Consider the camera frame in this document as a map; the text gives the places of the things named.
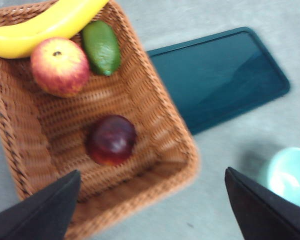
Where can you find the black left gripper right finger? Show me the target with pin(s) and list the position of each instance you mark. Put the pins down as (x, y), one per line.
(265, 215)

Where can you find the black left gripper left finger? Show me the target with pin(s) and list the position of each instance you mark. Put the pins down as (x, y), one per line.
(40, 215)

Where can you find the teal ceramic bowl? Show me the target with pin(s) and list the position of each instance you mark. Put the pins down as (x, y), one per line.
(290, 175)

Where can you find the dark purple plum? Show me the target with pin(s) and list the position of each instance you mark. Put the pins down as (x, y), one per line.
(111, 140)

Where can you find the brown wicker basket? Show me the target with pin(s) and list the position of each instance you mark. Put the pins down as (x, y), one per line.
(65, 112)

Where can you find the dark rectangular tray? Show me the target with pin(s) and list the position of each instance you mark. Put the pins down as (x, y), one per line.
(215, 80)

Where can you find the red yellow apple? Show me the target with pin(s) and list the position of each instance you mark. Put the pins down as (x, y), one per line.
(60, 67)

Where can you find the yellow banana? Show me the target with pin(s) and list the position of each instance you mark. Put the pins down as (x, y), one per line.
(27, 37)

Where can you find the green avocado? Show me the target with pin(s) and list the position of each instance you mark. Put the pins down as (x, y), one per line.
(101, 47)

